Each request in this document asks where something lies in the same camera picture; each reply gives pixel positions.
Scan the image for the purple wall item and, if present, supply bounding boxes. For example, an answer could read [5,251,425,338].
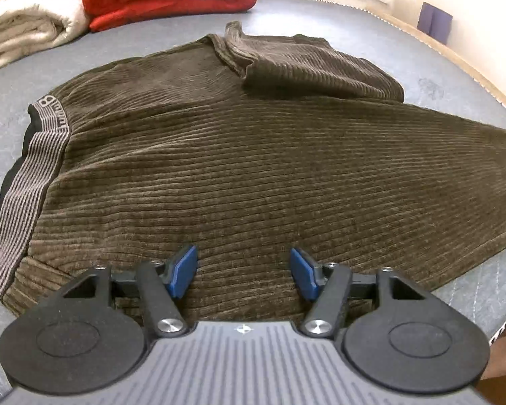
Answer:
[417,2,453,45]

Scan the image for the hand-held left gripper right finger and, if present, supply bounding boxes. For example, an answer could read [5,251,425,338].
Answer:
[289,247,433,338]

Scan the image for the brown corduroy pants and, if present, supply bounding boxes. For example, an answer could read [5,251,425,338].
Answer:
[0,20,506,330]

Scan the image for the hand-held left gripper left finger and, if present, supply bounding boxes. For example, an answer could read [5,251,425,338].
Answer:
[63,244,199,338]

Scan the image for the cream folded blanket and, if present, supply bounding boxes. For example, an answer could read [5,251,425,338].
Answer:
[0,0,97,72]

